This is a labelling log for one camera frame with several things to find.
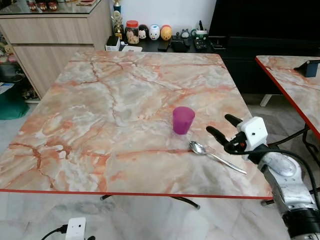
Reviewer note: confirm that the small grey figurine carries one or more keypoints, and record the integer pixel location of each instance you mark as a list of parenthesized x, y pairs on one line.
[(184, 34)]

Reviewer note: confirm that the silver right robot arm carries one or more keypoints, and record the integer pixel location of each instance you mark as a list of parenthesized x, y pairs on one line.
[(286, 185)]

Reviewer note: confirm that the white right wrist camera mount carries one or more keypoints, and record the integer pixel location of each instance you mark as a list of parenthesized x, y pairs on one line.
[(253, 131)]

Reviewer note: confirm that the gold trophy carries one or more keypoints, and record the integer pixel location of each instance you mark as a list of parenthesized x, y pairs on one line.
[(117, 22)]

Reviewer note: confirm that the black phone stand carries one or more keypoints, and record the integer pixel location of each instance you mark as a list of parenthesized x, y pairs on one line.
[(310, 69)]

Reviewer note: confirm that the white green mug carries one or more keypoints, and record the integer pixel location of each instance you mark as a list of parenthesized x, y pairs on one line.
[(200, 34)]

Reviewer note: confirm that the black remote control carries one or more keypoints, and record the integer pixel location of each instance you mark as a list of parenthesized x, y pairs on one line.
[(200, 44)]

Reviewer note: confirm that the black white round figurine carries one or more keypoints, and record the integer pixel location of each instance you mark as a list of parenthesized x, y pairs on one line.
[(143, 32)]

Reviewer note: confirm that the green bag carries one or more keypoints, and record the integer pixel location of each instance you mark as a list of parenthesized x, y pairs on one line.
[(12, 105)]

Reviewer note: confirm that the purple plastic cup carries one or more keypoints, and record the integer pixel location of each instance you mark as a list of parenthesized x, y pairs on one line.
[(183, 121)]

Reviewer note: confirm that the light wood cabinet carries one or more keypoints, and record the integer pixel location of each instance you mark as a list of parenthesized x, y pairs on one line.
[(55, 45)]

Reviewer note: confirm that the silver metal spoon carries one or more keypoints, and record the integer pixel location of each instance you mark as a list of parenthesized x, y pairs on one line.
[(196, 147)]

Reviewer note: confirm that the red lid glass jar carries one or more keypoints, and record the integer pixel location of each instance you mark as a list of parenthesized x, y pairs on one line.
[(132, 34)]

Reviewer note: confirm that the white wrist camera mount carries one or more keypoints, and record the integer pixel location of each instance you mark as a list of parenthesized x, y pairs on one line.
[(253, 131), (76, 229)]

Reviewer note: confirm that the black television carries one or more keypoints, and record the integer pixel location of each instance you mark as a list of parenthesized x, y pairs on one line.
[(265, 17)]

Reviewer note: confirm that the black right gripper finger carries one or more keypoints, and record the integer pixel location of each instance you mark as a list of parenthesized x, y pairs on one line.
[(218, 135), (234, 120)]

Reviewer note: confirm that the orange yellow round figurine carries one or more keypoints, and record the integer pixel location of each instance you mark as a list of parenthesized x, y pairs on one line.
[(166, 33)]

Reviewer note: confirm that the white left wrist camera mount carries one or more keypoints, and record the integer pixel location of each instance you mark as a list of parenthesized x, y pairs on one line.
[(76, 229)]

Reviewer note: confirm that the small white box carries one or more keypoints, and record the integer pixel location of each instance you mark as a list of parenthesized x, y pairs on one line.
[(112, 44)]

